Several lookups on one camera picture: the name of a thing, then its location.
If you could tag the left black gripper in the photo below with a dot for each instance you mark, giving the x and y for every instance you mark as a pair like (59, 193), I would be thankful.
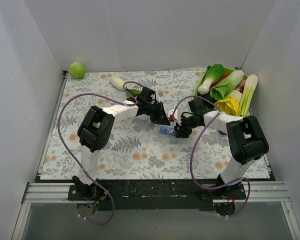
(157, 113)

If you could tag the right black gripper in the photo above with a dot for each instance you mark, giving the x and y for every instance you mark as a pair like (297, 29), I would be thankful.
(184, 125)

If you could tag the blue pill organizer box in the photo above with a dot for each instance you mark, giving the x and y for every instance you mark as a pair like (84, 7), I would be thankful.
(167, 130)

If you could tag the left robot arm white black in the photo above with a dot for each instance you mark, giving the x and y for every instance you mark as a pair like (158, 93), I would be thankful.
(96, 127)

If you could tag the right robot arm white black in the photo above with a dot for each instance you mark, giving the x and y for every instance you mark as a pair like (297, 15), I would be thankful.
(246, 139)

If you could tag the white radish with leaves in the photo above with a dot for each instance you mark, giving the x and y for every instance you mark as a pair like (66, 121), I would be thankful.
(119, 84)

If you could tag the green vegetable tray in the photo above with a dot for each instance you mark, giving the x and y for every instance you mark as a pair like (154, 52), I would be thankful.
(227, 72)

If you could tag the floral table mat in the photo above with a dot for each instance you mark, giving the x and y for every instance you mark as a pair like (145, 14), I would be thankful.
(136, 149)

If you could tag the yellow napa cabbage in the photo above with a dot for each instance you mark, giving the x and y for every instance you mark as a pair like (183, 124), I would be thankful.
(230, 104)

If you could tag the bok choy middle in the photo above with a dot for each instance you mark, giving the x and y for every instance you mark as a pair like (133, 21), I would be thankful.
(227, 85)

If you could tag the bok choy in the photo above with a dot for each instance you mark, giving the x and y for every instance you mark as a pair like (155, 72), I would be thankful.
(213, 74)
(227, 85)

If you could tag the bok choy left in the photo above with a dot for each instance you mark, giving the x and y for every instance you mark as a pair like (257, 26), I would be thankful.
(213, 74)

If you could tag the black base bar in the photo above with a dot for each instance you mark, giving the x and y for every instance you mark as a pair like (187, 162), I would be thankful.
(166, 194)

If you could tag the green round cabbage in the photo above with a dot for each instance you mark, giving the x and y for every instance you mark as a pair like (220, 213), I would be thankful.
(77, 70)

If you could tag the pale celery stalk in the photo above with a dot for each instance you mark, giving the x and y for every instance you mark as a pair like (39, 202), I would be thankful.
(247, 95)

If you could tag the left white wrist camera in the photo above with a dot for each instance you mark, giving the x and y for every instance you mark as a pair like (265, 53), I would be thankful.
(159, 96)

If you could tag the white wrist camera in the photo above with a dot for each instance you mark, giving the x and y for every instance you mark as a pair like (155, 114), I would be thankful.
(174, 116)
(159, 96)

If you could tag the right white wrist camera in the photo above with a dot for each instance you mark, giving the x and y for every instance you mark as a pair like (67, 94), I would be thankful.
(174, 116)

